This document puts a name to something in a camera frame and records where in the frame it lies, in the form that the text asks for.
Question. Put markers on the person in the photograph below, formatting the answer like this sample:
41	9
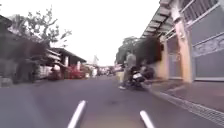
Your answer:
129	65

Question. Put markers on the grey asphalt road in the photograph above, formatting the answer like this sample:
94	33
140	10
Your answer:
100	96

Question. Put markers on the dark green tree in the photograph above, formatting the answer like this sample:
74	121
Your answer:
146	50

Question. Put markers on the red car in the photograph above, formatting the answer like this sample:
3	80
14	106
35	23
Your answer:
75	71

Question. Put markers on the low building with porch roof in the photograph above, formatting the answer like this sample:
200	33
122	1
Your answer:
68	56

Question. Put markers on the robot's own part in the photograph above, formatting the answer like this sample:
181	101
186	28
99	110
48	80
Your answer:
146	119
76	115

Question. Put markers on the thin-branched tree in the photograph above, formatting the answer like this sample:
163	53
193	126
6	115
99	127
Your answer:
40	26

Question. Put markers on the dark bushes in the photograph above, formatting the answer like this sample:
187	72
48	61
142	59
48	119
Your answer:
26	63

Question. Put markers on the grey concrete pavement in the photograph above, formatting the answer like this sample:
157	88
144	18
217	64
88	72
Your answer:
206	93

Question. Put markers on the low grey building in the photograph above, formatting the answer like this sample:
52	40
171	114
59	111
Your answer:
4	50

